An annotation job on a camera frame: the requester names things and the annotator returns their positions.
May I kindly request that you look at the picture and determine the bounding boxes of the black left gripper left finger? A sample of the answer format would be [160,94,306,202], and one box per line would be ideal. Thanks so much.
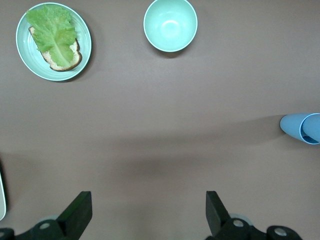
[0,191,93,240]

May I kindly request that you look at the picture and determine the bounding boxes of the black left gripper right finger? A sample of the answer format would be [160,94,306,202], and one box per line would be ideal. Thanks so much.
[204,190,305,240]

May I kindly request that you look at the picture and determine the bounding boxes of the blue cup holding tissue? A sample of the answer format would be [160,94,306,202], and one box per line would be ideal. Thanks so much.
[279,112,320,145]

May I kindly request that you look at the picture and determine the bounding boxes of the blue plastic cup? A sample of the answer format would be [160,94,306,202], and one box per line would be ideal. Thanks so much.
[301,113,320,144]

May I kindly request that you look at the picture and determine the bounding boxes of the toast bread slice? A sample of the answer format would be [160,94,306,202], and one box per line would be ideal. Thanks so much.
[28,26,83,72]

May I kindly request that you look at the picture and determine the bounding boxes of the mint green plate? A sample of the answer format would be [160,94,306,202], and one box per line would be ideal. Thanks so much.
[15,2,93,82]

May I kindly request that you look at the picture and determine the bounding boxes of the green lettuce leaf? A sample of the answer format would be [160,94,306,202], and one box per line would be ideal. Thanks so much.
[25,4,78,68]

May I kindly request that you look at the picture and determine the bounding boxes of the mint green bowl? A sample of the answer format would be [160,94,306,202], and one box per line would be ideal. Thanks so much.
[143,0,199,53]

